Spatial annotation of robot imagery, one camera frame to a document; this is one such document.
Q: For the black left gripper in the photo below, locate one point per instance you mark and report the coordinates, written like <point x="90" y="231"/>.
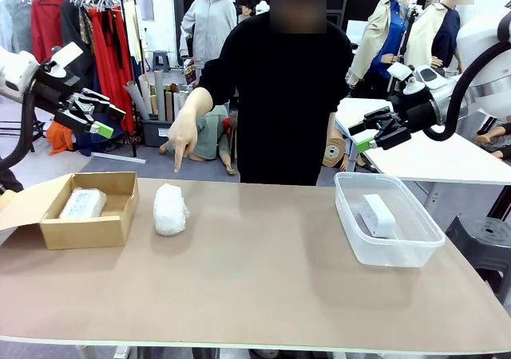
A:
<point x="52" y="91"/>

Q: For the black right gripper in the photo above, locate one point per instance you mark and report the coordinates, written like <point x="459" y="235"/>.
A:
<point x="417" y="111"/>

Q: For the white rectangular box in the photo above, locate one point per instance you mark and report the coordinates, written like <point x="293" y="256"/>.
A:
<point x="379" y="215"/>

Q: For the bubble-wrapped clock with grey face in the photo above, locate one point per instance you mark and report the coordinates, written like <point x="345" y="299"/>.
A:
<point x="81" y="205"/>

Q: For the fully white bubble-wrapped clock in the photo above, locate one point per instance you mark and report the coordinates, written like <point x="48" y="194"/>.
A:
<point x="169" y="215"/>

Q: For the person's right forearm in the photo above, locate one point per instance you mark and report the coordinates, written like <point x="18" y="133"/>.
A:
<point x="197" y="101"/>

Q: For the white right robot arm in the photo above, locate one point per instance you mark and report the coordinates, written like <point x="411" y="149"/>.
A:
<point x="483" y="36"/>

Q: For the person's right hand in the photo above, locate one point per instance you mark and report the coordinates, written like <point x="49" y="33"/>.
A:
<point x="183" y="135"/>

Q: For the dark blue cloth pile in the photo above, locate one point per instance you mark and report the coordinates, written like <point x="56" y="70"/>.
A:
<point x="85" y="145"/>

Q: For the orange cloth pile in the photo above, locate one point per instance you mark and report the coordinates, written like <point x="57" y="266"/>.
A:
<point x="60" y="139"/>

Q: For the long red hanging dress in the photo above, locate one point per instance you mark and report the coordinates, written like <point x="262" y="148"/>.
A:
<point x="116" y="76"/>

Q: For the slanted grey cardboard tube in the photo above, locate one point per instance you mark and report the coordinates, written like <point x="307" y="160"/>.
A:
<point x="137" y="103"/>

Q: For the white metal floor bar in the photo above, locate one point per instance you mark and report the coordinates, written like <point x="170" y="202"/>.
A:
<point x="120" y="158"/>

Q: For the beige cardboard tube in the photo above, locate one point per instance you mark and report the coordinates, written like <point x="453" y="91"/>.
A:
<point x="144" y="91"/>

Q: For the black metal clothes rack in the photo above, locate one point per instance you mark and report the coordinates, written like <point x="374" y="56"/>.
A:
<point x="134" y="151"/>

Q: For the brown paper roll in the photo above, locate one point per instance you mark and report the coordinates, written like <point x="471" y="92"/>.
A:
<point x="334" y="153"/>

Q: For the white background table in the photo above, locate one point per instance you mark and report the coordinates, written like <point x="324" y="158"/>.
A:
<point x="439" y="159"/>

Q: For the grey storage bin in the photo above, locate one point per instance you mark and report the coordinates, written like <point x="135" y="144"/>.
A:
<point x="153" y="135"/>

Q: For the tall grey upright tube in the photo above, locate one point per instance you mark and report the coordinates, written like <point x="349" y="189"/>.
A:
<point x="159" y="95"/>

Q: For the brown cardboard tube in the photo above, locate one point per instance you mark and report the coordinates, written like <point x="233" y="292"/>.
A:
<point x="169" y="107"/>

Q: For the white cardboard tube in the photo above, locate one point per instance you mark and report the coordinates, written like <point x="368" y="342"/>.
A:
<point x="177" y="105"/>

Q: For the small grey stool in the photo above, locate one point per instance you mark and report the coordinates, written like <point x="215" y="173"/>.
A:
<point x="161" y="57"/>

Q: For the black hanging garment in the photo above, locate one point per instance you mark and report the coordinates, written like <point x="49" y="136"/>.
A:
<point x="74" y="28"/>

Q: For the mannequin in beige coat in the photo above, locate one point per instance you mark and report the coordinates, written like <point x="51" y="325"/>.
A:
<point x="375" y="36"/>

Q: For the cream hanging garment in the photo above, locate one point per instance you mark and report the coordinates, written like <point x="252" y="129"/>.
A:
<point x="135" y="32"/>

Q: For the black tripod pole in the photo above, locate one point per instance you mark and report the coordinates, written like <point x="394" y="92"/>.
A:
<point x="407" y="36"/>

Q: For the white monitor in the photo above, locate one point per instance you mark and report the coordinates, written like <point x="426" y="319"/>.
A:
<point x="355" y="32"/>

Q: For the mannequin in cream jacket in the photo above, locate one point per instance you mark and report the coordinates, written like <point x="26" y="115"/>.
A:
<point x="425" y="32"/>

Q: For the colourful printed packet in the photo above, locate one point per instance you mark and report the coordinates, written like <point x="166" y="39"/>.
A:
<point x="190" y="72"/>

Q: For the person in black sweater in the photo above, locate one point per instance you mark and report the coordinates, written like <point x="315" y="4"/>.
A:
<point x="279" y="95"/>

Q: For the lying mannequin in grey-green clothes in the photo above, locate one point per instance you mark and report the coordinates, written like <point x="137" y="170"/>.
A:
<point x="207" y="135"/>

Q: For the grey hanging garment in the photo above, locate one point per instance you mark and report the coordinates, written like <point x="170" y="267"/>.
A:
<point x="18" y="20"/>

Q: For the open brown cardboard box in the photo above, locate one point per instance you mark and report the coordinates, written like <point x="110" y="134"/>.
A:
<point x="88" y="233"/>

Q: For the clear plastic container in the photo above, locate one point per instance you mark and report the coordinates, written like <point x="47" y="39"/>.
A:
<point x="399" y="255"/>

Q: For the black plastic stool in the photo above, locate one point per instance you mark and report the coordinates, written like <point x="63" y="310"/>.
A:
<point x="479" y="247"/>

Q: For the white table leg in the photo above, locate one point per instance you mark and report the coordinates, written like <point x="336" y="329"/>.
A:
<point x="121" y="353"/>

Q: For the low black rack frame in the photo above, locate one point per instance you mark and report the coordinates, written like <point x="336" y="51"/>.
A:
<point x="36" y="129"/>

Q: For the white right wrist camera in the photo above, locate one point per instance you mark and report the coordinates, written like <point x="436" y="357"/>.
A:
<point x="429" y="77"/>

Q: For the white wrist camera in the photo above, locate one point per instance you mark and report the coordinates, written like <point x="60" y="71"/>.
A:
<point x="429" y="77"/>
<point x="68" y="54"/>

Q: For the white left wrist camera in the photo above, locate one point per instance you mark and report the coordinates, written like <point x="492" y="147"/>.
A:
<point x="68" y="54"/>

